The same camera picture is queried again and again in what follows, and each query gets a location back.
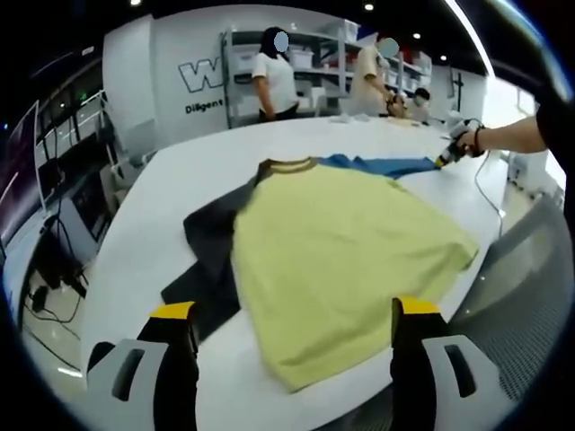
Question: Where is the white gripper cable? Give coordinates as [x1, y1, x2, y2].
[473, 150, 508, 238]

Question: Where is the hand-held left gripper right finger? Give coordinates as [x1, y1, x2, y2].
[389, 295, 511, 431]

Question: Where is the person's black shirt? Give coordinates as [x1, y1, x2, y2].
[536, 75, 575, 154]

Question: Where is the grey mesh office chair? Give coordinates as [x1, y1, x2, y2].
[448, 192, 571, 405]

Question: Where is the white storage shelving unit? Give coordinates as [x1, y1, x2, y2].
[219, 22, 435, 130]

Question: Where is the large standing display screen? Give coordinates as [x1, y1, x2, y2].
[0, 110, 40, 252]

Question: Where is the black tripod stand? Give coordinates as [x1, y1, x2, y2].
[450, 66, 466, 112]

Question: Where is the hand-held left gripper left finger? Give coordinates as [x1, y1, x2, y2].
[84, 299, 201, 431]

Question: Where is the white ceiling light strip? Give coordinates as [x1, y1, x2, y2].
[447, 0, 496, 78]

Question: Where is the person's right hand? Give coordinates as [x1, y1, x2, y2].
[459, 127, 487, 159]

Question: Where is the yellow blue grey garment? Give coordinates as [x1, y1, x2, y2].
[160, 153, 481, 395]

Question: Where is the grey counter cabinet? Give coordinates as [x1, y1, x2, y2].
[57, 174, 114, 262]

